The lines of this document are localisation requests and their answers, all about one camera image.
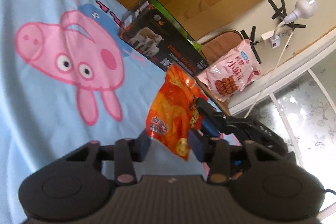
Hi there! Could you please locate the orange red snack bag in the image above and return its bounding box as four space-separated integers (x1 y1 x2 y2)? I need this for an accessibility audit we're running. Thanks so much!
146 64 209 161

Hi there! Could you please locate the pink twisted-dough snack bag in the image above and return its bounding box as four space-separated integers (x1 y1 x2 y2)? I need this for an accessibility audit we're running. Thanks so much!
197 39 261 102

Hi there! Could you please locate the brown seat cushion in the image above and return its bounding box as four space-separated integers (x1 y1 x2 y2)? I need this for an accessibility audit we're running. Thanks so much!
201 30 243 65

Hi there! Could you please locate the blue cartoon pig bedsheet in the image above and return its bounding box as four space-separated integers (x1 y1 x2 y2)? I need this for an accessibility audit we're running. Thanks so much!
0 0 237 224

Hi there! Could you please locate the white power strip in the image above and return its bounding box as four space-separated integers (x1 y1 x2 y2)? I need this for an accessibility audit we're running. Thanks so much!
260 22 294 49

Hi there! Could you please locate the black metal tin box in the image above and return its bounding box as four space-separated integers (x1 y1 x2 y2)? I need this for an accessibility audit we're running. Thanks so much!
120 0 209 76

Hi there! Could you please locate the white light bulb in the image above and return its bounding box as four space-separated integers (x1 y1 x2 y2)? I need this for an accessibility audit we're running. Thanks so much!
283 0 318 24

